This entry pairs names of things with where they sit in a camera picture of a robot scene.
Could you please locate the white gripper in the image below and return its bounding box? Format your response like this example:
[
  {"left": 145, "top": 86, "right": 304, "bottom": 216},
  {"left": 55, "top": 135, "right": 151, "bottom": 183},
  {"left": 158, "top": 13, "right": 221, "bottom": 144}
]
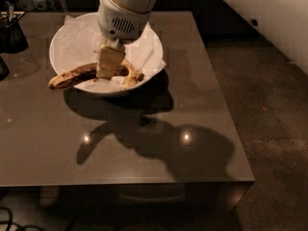
[{"left": 96, "top": 0, "right": 150, "bottom": 80}]

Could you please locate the dark spotted banana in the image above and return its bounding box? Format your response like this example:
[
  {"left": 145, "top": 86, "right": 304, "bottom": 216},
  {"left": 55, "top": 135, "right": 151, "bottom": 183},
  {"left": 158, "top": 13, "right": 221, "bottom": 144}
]
[{"left": 47, "top": 62, "right": 130, "bottom": 91}]

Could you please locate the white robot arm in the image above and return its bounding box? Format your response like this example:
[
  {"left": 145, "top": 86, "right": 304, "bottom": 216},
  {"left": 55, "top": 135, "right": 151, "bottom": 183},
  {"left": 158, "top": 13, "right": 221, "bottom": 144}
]
[{"left": 98, "top": 0, "right": 308, "bottom": 74}]

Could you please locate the yellow spotted banana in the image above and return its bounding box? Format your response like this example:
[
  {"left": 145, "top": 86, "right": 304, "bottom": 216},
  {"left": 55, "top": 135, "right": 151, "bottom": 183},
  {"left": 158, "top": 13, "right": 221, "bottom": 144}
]
[{"left": 121, "top": 59, "right": 144, "bottom": 89}]

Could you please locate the white ceramic bowl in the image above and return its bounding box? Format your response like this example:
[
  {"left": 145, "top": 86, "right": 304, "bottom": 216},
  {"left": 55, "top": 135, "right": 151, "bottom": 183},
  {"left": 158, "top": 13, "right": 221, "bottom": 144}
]
[{"left": 48, "top": 12, "right": 165, "bottom": 98}]

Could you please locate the white paper liner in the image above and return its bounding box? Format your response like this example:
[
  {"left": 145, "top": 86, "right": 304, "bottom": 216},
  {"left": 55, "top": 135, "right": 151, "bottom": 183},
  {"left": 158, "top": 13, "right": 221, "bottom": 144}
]
[{"left": 62, "top": 13, "right": 167, "bottom": 93}]

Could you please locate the dark glass container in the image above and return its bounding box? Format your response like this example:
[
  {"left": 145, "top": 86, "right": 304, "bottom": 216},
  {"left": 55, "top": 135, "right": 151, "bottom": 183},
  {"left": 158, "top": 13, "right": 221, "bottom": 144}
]
[{"left": 0, "top": 2, "right": 28, "bottom": 54}]

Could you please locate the dark round object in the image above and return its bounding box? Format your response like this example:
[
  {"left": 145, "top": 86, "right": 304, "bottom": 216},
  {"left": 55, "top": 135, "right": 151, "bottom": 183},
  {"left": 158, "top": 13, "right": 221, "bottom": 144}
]
[{"left": 0, "top": 56, "right": 10, "bottom": 81}]

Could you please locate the black floor cable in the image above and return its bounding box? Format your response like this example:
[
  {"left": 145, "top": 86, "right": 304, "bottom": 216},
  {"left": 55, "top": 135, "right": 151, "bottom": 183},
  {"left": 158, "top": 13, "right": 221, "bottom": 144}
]
[{"left": 0, "top": 205, "right": 46, "bottom": 231}]

